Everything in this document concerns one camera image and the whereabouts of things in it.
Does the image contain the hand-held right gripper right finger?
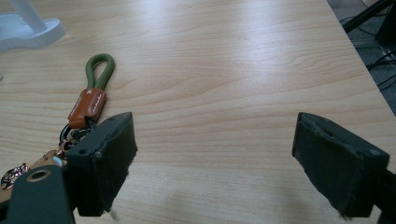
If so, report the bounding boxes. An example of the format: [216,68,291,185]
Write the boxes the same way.
[291,111,390,218]

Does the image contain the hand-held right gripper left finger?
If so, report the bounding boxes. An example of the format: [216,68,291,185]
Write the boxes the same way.
[65,111,138,217]

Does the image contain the keychain with green cord loop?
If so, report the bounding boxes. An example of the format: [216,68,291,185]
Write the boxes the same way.
[0,52,117,191]

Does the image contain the white plastic stand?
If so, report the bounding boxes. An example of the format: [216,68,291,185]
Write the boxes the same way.
[0,0,67,52]

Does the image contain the black metal stand leg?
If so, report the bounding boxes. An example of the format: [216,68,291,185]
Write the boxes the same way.
[341,0,396,35]

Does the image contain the black cable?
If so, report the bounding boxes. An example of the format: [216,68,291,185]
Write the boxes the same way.
[365,50,396,71]
[377,74,396,91]

